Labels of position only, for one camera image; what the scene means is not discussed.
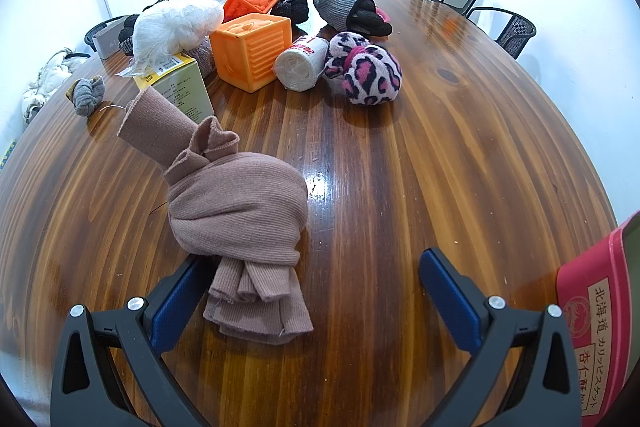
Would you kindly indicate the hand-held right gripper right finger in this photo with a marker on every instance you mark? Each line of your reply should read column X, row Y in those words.
column 450, row 297

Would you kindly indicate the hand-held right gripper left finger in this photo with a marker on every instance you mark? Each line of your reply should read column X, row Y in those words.
column 172, row 307

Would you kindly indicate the tan knotted cloth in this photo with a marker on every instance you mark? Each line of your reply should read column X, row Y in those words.
column 240, row 202

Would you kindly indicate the pink tin container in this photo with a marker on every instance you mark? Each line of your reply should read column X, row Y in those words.
column 600, row 267

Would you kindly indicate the yellow green carton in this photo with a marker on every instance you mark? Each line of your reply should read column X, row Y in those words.
column 182, row 87

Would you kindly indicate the small grey knotted sock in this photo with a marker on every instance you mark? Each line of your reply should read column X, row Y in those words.
column 87, row 96

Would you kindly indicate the large leopard print plush sock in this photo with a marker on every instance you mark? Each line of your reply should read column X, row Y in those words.
column 370, row 77

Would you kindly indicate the taupe knit sock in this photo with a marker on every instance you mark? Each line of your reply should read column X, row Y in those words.
column 205, row 57

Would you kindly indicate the white plastic bag roll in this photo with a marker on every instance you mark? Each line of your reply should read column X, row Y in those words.
column 297, row 67

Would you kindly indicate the black ribbed sock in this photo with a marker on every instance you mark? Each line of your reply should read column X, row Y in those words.
column 367, row 22

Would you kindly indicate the grey knit sock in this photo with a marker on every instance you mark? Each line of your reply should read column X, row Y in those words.
column 335, row 7

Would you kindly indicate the black fuzzy sock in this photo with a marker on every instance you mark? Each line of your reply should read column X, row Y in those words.
column 295, row 4

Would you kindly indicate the white jacket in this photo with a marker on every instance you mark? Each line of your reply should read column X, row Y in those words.
column 50, row 77

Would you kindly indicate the grey cardboard box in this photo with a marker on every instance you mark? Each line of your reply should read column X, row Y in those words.
column 106, row 42

